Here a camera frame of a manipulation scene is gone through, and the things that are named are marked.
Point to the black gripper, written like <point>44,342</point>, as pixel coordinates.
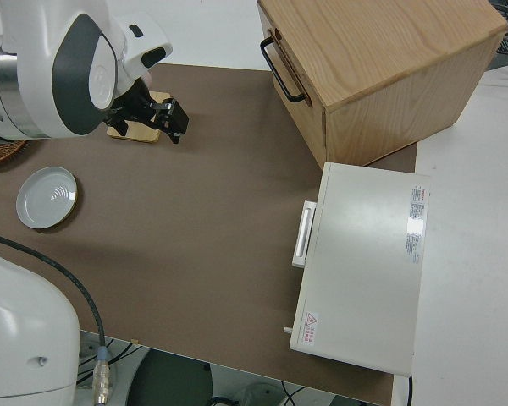
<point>137,103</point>

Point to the gray round plate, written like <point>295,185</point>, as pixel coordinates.
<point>46,199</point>

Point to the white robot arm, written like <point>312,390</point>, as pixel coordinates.
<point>34,42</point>

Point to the wooden mug rack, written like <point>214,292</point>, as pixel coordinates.
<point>141,134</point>

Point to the brown table mat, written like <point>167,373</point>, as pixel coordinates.
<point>194,211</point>

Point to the brown wicker basket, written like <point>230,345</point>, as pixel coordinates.
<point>0,153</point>

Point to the large wooden drawer box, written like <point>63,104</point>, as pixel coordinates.
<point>385,51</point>

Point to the white toaster oven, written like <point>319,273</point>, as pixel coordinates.
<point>364,262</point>

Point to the dark round floor base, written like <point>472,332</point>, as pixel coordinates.
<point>173,380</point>

